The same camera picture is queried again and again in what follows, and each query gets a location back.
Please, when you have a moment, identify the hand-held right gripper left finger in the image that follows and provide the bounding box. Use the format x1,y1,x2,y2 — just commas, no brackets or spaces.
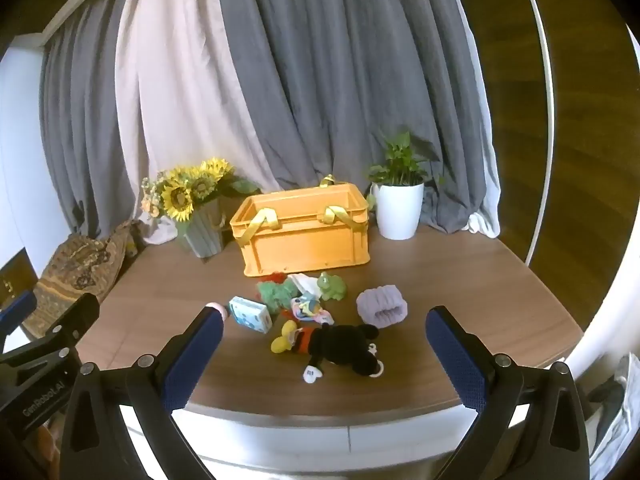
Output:
59,305,226,480

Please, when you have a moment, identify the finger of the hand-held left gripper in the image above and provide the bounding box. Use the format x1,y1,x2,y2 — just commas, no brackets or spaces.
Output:
0,292,101,369
0,290,39,339

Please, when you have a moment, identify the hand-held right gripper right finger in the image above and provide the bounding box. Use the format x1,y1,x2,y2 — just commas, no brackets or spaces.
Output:
425,305,592,480

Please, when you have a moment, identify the lavender fluffy towel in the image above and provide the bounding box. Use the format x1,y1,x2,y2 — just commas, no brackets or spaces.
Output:
356,285,410,329

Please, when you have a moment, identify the green and red fluffy toy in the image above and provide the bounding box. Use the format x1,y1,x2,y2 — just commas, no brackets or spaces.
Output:
256,272,302,314

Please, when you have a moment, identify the orange crate with yellow straps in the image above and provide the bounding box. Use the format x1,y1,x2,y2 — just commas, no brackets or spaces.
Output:
229,175,372,279

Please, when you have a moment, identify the brown patterned cushion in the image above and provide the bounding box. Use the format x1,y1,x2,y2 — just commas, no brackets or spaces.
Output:
22,220,147,342

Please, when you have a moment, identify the blue and white tissue pack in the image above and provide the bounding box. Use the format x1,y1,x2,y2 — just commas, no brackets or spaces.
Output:
228,296,272,334

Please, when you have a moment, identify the black mouse plush toy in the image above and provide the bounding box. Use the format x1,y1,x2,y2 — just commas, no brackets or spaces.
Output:
270,320,386,385

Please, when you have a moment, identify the grey ribbed vase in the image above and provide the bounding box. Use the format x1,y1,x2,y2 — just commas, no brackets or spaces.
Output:
182,197,226,259

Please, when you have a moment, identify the colourful small toy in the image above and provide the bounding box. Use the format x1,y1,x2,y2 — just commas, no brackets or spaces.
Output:
290,296,334,326

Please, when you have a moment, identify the white folded cloth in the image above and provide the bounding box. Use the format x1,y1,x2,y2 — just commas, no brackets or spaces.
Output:
287,272,321,297

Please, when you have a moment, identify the white sheer curtain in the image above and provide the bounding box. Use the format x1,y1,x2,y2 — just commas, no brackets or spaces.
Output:
452,0,502,239

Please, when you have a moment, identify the green frog toy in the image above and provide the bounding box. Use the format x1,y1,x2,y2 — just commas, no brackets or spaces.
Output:
315,271,347,302

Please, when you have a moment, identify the potted plant in white pot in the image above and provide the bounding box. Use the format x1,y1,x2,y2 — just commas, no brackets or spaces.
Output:
366,132,446,241

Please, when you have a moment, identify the person's grey and white clothing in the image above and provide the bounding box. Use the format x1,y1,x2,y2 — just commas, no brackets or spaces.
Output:
586,354,632,467

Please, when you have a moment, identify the sunflower bouquet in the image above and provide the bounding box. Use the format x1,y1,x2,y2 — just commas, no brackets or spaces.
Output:
139,157,262,224

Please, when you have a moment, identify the pale pink curtain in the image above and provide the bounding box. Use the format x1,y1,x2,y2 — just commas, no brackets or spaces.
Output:
114,0,283,247

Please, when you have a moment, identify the white hoop tube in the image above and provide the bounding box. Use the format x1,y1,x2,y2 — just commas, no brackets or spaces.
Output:
515,0,557,267

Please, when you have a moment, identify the grey curtain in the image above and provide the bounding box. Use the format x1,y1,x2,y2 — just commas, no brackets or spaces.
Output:
39,0,496,242

